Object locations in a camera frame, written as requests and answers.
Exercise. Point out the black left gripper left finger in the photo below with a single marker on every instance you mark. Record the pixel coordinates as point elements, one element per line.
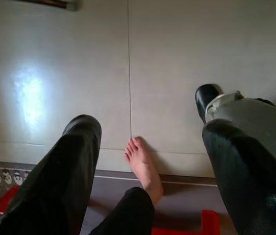
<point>62,176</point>

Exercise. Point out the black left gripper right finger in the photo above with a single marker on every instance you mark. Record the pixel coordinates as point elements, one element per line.
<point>255,183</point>

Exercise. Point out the grey penguin print floor mat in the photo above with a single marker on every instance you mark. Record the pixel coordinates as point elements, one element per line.
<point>189,195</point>

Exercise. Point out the person's black trouser leg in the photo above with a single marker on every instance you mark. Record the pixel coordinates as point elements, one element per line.
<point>128,213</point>

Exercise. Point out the person's bare foot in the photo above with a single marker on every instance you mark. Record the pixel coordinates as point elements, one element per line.
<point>144,169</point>

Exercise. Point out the black robot left foot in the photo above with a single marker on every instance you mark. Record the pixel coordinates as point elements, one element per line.
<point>205,98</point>

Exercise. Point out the brown wooden chair leg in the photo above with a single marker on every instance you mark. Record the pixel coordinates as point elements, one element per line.
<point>54,3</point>

